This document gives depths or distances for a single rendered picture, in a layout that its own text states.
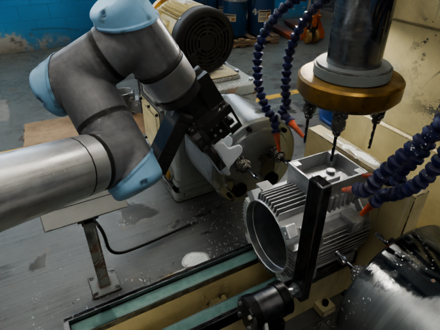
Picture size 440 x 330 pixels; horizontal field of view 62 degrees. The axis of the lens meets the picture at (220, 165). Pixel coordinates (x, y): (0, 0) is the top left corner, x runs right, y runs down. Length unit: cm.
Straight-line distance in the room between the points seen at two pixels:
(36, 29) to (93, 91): 560
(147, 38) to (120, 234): 73
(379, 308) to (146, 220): 75
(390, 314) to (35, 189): 47
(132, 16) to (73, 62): 10
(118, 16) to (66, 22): 562
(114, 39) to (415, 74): 59
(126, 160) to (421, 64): 61
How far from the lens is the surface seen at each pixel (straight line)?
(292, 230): 70
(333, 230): 75
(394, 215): 80
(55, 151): 43
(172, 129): 57
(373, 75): 65
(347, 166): 82
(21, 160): 41
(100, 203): 81
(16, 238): 122
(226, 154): 65
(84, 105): 50
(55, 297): 102
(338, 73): 64
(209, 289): 85
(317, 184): 54
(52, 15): 607
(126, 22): 49
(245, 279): 90
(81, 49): 52
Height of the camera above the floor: 156
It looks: 34 degrees down
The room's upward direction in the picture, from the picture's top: straight up
